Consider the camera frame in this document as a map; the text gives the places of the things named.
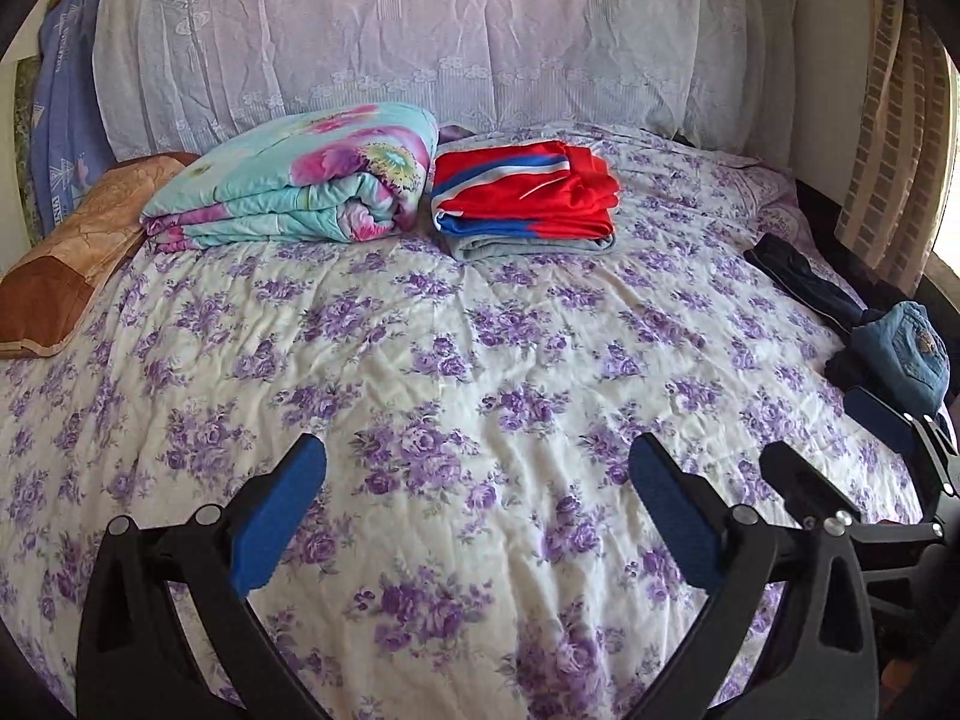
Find red blue white pants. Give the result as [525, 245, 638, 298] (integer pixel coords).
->
[430, 140, 623, 242]

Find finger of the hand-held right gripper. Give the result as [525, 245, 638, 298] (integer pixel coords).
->
[760, 439, 865, 535]
[846, 386, 960, 497]

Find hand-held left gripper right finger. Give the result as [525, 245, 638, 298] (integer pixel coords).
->
[627, 433, 880, 720]

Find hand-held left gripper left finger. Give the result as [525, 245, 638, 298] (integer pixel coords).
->
[75, 433, 331, 720]

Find brick patterned curtain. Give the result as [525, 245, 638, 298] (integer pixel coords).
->
[835, 0, 955, 295]

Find blue denim jeans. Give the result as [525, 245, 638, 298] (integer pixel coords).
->
[825, 301, 950, 415]

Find purple floral bed sheet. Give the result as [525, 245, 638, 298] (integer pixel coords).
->
[0, 122, 931, 720]

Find purple floral pillow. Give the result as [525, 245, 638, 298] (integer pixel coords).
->
[739, 163, 809, 242]

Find brown patterned pillow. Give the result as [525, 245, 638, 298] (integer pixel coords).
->
[0, 151, 200, 358]

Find grey folded pants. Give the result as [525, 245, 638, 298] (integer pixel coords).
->
[439, 226, 618, 264]

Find folded teal floral quilt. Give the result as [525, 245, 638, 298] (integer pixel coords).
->
[140, 100, 440, 253]

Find dark navy pants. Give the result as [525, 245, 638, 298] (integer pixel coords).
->
[744, 233, 887, 332]

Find blue printed cloth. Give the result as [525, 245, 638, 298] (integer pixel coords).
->
[30, 0, 115, 238]

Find white lace cover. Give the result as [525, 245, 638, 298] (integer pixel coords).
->
[93, 0, 805, 160]

